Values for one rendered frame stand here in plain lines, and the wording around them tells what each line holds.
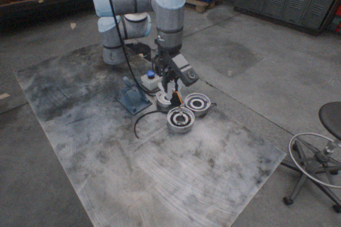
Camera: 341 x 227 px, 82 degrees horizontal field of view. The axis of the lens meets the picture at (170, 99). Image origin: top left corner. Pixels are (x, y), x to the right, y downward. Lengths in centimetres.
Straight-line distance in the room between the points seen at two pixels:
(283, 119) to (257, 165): 143
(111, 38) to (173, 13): 61
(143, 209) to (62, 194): 110
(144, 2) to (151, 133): 45
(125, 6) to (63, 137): 52
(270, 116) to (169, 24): 171
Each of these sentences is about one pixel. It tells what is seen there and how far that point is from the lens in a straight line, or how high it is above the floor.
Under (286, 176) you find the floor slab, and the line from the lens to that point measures 178.
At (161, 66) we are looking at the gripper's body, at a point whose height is 106.
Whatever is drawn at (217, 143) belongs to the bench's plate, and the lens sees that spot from 75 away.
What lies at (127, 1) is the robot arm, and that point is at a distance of 60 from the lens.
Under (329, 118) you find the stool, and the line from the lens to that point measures 134.
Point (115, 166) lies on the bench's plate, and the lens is 71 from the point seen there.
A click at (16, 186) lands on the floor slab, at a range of 188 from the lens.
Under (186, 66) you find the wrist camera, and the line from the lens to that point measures 59.
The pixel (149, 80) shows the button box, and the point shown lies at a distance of 92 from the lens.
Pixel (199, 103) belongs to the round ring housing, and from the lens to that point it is 85.
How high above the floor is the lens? 140
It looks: 43 degrees down
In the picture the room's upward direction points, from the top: straight up
